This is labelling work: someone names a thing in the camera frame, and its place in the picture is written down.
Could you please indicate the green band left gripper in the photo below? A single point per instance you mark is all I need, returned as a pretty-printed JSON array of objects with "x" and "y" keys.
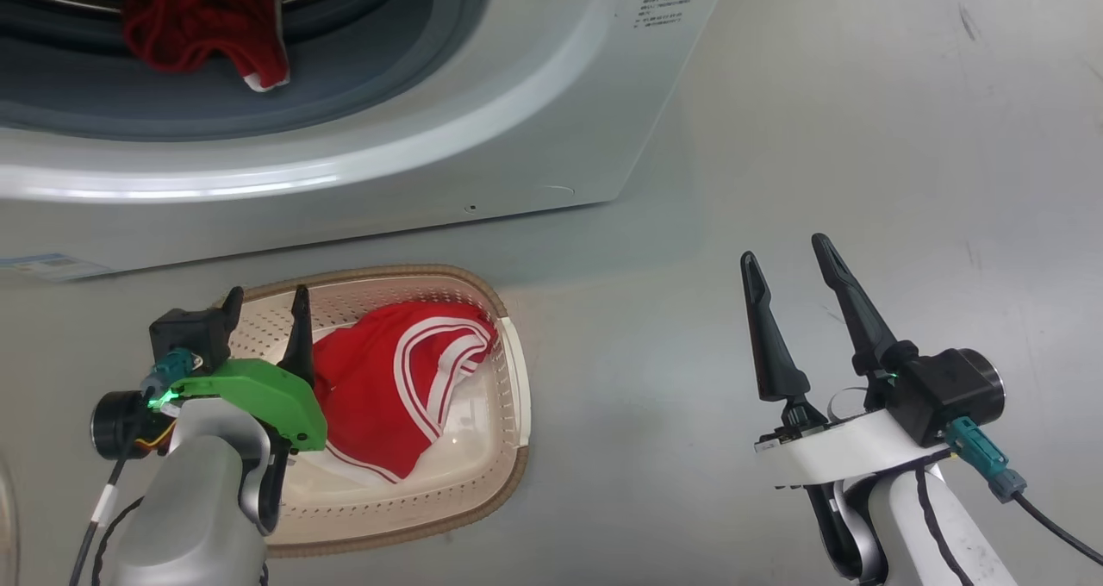
[{"x": 258, "y": 388}]

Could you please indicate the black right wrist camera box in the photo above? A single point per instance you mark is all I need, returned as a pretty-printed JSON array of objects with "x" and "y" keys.
[{"x": 931, "y": 392}]

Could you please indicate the grey rubber door gasket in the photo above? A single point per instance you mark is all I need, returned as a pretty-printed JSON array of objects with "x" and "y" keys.
[{"x": 258, "y": 112}]

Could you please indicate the blue energy label sticker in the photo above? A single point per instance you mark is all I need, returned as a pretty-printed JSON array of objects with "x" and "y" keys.
[{"x": 52, "y": 265}]

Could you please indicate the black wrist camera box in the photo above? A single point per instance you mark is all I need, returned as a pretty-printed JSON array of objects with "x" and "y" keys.
[
  {"x": 931, "y": 392},
  {"x": 185, "y": 336}
]

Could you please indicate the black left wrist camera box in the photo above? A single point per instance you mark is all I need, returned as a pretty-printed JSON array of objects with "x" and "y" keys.
[{"x": 185, "y": 336}]

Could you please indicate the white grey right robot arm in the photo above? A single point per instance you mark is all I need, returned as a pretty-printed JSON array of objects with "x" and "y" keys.
[{"x": 974, "y": 551}]

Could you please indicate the red garment with white hem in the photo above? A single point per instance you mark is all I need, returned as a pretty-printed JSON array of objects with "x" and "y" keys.
[{"x": 198, "y": 17}]

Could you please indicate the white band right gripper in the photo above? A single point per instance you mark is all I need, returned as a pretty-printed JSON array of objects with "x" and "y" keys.
[{"x": 844, "y": 452}]

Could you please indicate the cream perforated laundry basket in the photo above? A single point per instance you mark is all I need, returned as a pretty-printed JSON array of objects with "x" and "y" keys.
[{"x": 482, "y": 474}]

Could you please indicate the white washing machine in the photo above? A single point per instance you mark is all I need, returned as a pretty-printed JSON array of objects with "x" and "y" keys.
[{"x": 517, "y": 121}]

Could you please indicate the red garment with white stripes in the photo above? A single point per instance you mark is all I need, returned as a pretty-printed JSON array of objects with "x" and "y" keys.
[{"x": 362, "y": 396}]

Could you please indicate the printed text label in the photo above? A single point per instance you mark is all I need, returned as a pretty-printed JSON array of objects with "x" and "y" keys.
[{"x": 670, "y": 4}]

